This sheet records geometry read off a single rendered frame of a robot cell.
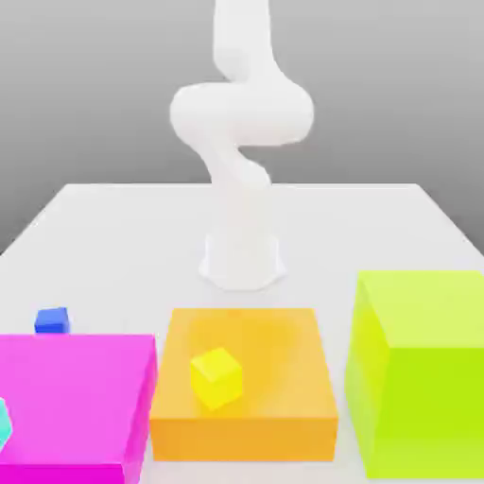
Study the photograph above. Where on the large magenta box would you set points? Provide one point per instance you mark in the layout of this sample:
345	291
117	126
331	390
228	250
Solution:
72	401

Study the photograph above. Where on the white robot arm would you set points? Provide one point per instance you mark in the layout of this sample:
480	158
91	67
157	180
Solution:
242	113

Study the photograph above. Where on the small blue cube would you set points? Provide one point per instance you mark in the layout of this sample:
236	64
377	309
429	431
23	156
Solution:
51	320

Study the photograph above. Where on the large orange box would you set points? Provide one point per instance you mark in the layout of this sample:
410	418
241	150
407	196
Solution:
264	378

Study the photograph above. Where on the small yellow cube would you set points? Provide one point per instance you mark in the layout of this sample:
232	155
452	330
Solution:
216	378

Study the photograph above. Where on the small cyan cube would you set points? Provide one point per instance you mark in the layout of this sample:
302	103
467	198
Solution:
3	425

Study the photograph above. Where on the large lime green box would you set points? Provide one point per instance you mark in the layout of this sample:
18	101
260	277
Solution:
423	378

